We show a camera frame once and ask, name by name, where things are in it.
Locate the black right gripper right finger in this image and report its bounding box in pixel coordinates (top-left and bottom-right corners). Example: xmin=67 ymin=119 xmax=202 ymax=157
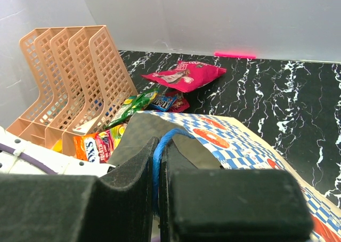
xmin=159 ymin=141 xmax=314 ymax=241

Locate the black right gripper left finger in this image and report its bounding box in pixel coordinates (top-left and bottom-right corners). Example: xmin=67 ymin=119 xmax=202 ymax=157
xmin=1 ymin=137 xmax=159 ymax=241

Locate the orange fruits candy bag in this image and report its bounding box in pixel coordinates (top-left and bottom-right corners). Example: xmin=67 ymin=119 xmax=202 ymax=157
xmin=74 ymin=123 xmax=127 ymax=164

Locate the checkered paper bag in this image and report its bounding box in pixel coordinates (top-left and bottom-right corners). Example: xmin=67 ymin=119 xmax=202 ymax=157
xmin=109 ymin=111 xmax=340 ymax=241

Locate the red candy packet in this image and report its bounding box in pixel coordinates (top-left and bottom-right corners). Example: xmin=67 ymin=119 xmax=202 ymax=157
xmin=166 ymin=91 xmax=190 ymax=113

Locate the green snack bag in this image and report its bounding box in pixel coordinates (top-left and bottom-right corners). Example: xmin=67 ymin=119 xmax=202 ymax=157
xmin=105 ymin=88 xmax=159 ymax=129

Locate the blue m&m packet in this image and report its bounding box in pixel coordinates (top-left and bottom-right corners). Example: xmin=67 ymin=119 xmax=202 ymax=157
xmin=149 ymin=95 xmax=176 ymax=112

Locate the pink popcorn snack bag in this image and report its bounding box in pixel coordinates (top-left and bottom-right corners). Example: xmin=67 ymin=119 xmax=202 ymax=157
xmin=142 ymin=61 xmax=227 ymax=93

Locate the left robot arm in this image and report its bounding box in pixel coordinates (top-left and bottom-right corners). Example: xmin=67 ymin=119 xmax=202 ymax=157
xmin=1 ymin=127 xmax=116 ymax=177

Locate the yellow item in organizer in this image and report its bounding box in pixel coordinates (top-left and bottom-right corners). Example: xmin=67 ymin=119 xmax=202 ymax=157
xmin=52 ymin=139 xmax=62 ymax=153

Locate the white red box in organizer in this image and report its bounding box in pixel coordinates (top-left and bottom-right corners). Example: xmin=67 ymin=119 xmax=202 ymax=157
xmin=72 ymin=116 xmax=106 ymax=135

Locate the orange plastic file organizer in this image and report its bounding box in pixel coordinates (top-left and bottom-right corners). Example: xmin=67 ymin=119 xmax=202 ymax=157
xmin=7 ymin=25 xmax=137 ymax=157

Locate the pink tape strip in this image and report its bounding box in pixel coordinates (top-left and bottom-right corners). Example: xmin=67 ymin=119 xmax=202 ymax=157
xmin=214 ymin=52 xmax=256 ymax=59

